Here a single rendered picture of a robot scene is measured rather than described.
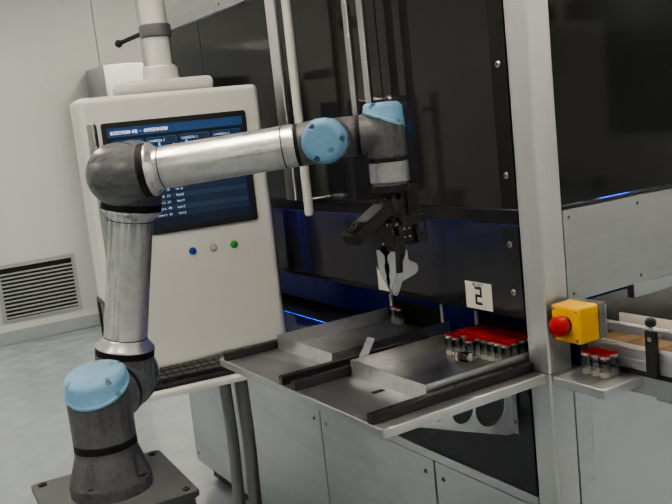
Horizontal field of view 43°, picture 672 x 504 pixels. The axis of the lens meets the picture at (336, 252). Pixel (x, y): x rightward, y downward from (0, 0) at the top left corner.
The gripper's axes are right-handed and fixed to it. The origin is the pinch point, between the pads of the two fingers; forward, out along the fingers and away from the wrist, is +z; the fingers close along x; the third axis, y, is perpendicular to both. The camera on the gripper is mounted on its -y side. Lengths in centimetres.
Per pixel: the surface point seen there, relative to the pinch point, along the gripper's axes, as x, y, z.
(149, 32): 95, -5, -61
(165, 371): 77, -20, 27
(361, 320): 54, 27, 20
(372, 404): 1.4, -6.0, 21.6
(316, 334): 54, 13, 20
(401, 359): 19.7, 14.5, 21.1
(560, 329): -19.4, 24.2, 10.2
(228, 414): 98, 4, 51
